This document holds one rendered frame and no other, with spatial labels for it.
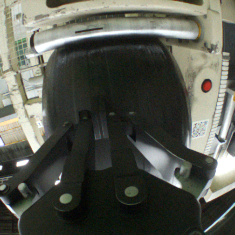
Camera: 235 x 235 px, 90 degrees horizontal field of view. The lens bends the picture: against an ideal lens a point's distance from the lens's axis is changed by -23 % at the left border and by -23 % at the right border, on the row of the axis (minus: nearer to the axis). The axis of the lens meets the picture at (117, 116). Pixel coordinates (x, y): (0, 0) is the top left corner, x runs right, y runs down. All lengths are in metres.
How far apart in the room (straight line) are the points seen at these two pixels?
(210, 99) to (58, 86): 0.44
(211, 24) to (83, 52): 0.25
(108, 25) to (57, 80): 0.13
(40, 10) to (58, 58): 0.10
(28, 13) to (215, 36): 0.34
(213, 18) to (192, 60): 0.16
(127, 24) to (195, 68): 0.24
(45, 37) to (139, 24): 0.17
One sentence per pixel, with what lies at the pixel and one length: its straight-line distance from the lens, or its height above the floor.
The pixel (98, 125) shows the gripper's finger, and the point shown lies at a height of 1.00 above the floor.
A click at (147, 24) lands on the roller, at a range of 0.29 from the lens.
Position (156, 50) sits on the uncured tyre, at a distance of 0.29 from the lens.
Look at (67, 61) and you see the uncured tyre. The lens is 0.27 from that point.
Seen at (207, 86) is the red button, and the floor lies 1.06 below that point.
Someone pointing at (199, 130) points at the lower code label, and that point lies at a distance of 0.56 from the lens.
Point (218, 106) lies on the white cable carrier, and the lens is 0.58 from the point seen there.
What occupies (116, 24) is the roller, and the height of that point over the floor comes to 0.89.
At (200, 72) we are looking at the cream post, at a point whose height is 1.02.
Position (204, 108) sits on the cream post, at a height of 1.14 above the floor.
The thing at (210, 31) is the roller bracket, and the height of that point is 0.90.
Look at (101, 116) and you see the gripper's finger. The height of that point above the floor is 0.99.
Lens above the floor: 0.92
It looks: 29 degrees up
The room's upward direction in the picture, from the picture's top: 174 degrees clockwise
